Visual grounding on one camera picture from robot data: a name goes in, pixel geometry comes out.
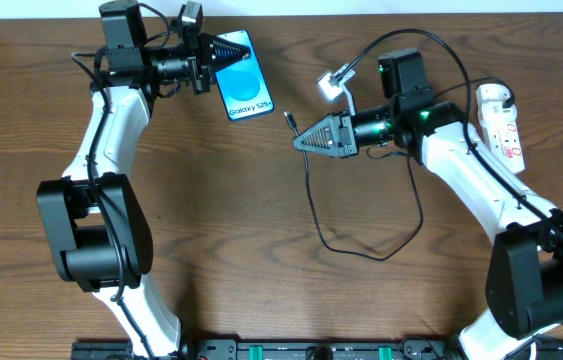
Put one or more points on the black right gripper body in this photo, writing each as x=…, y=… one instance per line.
x=346, y=134

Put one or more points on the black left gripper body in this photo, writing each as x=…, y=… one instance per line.
x=201, y=64

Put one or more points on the blue Galaxy smartphone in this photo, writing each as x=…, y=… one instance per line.
x=243, y=87

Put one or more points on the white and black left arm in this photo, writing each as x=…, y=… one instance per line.
x=98, y=235

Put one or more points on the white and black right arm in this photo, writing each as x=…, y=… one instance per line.
x=524, y=286

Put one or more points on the white power strip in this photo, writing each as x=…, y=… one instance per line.
x=501, y=135

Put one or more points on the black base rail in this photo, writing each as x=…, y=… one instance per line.
x=229, y=349

